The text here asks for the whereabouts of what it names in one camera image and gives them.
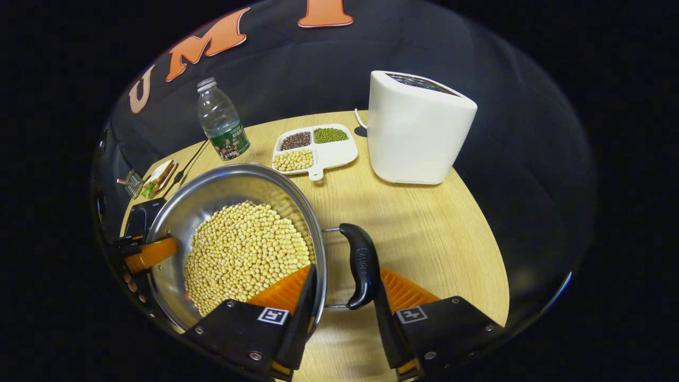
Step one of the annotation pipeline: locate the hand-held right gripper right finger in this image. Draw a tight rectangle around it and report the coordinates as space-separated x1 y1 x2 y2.
373 265 504 380

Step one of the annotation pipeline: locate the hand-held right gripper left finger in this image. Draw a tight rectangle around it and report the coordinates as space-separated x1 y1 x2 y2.
183 264 318 381

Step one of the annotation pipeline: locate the black induction cooktop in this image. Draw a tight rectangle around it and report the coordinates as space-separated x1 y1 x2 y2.
123 197 168 239

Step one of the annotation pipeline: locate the steel pot with soybeans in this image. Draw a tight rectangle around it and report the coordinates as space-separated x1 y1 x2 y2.
143 163 381 335

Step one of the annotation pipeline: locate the sandwich on white plate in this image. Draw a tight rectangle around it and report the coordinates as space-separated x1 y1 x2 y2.
141 159 178 198

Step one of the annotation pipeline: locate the clear plastic water bottle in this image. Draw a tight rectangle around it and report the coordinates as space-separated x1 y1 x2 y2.
197 77 251 161

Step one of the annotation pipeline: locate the black backdrop cloth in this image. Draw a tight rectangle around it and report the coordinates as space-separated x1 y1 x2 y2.
90 0 597 340

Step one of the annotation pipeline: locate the white toaster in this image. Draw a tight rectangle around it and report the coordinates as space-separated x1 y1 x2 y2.
367 70 478 185

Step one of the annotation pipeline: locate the white divided dish with beans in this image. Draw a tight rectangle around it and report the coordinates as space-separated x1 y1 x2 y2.
272 124 359 181

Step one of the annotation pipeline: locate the small metal wire holder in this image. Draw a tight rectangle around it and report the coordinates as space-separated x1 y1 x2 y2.
117 169 144 198

